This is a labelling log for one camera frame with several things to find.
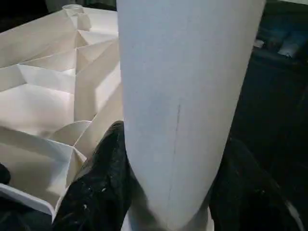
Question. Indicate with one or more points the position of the white plastic table top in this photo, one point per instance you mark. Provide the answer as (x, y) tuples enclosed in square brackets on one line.
[(48, 96)]

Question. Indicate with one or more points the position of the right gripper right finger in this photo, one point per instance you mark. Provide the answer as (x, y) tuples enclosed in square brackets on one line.
[(252, 199)]

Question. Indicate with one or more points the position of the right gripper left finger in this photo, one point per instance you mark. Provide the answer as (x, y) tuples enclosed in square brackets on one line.
[(101, 192)]

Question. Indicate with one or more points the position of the white plastic table leg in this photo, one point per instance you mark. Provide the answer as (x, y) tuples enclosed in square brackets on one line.
[(180, 72)]

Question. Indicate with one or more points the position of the black shiny mat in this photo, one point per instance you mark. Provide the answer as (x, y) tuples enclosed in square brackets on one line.
[(276, 108)]

